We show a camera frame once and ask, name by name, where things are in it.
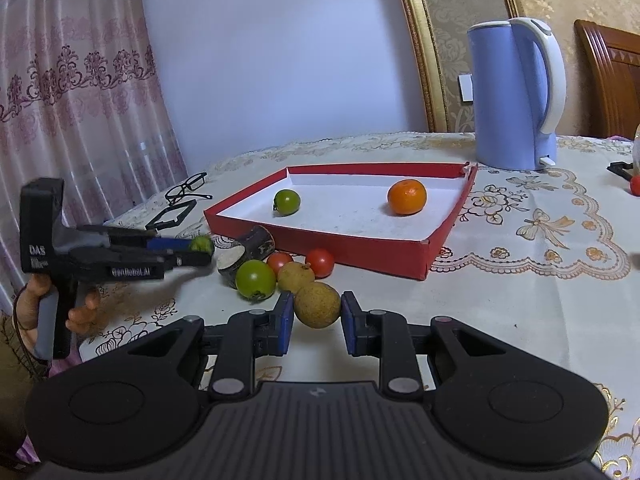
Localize black eyeglasses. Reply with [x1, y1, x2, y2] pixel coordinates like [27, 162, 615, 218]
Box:
[165, 172, 208, 206]

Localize person's left hand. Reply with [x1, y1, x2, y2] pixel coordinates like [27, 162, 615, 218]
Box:
[14, 277, 104, 357]

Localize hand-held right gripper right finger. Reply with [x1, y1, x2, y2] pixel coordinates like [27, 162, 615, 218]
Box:
[340, 291, 507, 397]

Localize blue electric kettle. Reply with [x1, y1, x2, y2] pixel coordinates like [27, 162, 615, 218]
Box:
[466, 16, 567, 172]

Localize black rectangular frame holder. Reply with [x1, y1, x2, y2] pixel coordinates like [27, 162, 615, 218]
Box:
[146, 199, 198, 234]

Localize person's left forearm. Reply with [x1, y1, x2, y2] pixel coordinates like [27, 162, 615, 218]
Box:
[0, 310, 53, 467]

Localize orange tangerine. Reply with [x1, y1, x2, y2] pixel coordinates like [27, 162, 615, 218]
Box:
[387, 179, 428, 216]

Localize green tangerine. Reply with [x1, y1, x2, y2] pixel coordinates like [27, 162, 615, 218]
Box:
[273, 189, 301, 217]

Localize green tomato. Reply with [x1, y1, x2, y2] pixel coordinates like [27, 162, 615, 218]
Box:
[235, 259, 277, 303]

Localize red cardboard box lid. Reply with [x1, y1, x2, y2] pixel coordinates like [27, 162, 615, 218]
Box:
[203, 161, 479, 281]

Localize pink patterned curtain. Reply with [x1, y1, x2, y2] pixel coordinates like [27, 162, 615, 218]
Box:
[0, 0, 189, 313]

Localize red tomato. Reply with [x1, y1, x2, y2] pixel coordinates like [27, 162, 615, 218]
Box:
[267, 252, 295, 276]
[305, 248, 336, 279]

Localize gold wall panel frame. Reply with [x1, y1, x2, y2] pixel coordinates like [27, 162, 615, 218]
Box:
[389, 0, 527, 134]

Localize brown wooden chair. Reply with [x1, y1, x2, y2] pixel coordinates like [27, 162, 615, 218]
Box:
[573, 19, 640, 137]

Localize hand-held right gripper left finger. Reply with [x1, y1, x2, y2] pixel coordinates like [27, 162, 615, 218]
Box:
[133, 291, 296, 402]

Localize large brown round fruit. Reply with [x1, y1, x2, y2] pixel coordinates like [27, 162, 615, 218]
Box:
[293, 282, 342, 329]

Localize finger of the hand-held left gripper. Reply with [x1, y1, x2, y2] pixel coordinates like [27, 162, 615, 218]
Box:
[159, 251, 214, 281]
[104, 225, 199, 254]

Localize small brown round fruit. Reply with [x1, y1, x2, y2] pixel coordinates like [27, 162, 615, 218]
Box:
[277, 261, 316, 295]

